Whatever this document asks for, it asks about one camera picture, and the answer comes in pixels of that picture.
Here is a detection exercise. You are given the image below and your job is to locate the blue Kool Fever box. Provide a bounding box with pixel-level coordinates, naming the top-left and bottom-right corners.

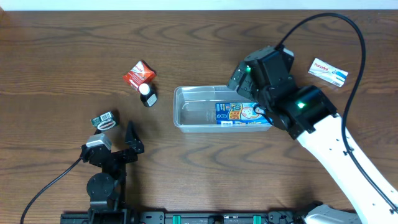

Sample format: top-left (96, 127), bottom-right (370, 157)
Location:
top-left (215, 102), bottom-right (271, 126)

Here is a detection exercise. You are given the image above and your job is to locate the white Panadol box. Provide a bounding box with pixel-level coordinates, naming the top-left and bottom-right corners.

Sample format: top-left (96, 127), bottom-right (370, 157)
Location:
top-left (308, 58), bottom-right (348, 87)

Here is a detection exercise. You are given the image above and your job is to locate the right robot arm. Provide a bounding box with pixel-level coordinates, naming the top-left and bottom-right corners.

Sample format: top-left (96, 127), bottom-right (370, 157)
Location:
top-left (228, 47), bottom-right (397, 223)

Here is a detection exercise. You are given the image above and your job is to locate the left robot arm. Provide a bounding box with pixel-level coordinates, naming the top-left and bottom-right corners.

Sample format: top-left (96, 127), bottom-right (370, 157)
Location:
top-left (81, 121), bottom-right (144, 213)

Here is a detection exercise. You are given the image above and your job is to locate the clear plastic container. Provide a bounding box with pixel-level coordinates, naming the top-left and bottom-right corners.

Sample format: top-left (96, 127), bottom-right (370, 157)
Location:
top-left (174, 86), bottom-right (271, 133)

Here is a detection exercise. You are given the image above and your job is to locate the small green black box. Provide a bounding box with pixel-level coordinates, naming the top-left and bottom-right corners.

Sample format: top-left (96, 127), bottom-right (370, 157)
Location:
top-left (90, 111), bottom-right (119, 131)

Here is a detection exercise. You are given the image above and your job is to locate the dark bottle white cap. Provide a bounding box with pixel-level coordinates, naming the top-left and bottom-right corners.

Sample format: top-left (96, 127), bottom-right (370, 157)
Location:
top-left (139, 83), bottom-right (157, 107)

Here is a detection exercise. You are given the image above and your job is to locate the left black cable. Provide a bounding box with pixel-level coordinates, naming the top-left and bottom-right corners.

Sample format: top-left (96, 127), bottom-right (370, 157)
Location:
top-left (20, 157), bottom-right (84, 224)

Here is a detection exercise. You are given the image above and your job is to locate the black cable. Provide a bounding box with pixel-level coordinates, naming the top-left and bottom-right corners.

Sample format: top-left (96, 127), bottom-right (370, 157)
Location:
top-left (20, 157), bottom-right (84, 224)
top-left (275, 12), bottom-right (398, 215)

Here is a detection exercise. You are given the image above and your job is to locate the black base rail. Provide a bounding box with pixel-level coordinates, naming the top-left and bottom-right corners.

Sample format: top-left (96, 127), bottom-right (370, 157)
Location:
top-left (60, 210), bottom-right (299, 224)

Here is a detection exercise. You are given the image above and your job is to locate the right black cable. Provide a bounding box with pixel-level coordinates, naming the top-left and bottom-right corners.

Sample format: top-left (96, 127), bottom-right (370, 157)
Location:
top-left (275, 12), bottom-right (398, 215)

